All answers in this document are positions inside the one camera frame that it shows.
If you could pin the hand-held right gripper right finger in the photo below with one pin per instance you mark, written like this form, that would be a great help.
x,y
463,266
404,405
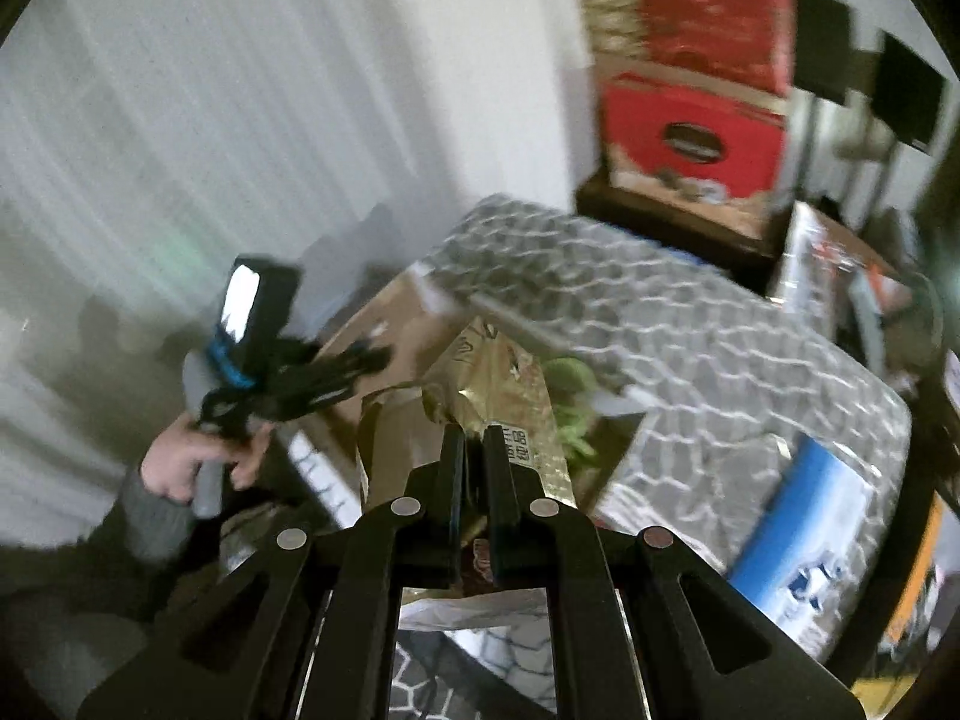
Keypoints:
x,y
499,480

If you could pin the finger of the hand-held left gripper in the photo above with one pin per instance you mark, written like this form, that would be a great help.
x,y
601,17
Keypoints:
x,y
322,382

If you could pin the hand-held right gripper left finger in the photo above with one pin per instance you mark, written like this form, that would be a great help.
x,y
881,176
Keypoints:
x,y
452,480

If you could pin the cardboard box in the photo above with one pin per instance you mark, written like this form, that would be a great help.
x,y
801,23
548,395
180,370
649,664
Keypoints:
x,y
375,322

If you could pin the gold snack packet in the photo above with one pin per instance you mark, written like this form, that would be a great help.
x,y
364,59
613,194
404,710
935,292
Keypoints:
x,y
487,382

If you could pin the person's left forearm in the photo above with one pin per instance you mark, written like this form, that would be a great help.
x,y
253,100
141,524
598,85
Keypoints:
x,y
142,525

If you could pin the person's left hand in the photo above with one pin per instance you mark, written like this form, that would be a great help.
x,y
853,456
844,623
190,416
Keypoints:
x,y
172,457

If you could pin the white plastic wrapper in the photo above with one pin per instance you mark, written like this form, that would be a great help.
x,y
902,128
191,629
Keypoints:
x,y
480,607

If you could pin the white curtain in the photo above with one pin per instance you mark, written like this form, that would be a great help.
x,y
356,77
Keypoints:
x,y
225,90

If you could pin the blue and white packet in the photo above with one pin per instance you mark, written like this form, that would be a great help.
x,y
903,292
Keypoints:
x,y
817,510

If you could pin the red gift box lower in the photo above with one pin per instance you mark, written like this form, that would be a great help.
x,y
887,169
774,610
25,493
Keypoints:
x,y
645,127

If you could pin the plastic-wrapped box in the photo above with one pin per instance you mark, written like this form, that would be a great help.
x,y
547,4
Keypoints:
x,y
817,270

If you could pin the stack of tan flat boxes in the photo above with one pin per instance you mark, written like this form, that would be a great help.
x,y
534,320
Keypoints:
x,y
607,22

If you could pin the red patterned gift box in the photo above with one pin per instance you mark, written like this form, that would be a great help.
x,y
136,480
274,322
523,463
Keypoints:
x,y
712,22

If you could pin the black metal rack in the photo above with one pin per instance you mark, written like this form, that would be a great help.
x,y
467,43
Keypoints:
x,y
907,82

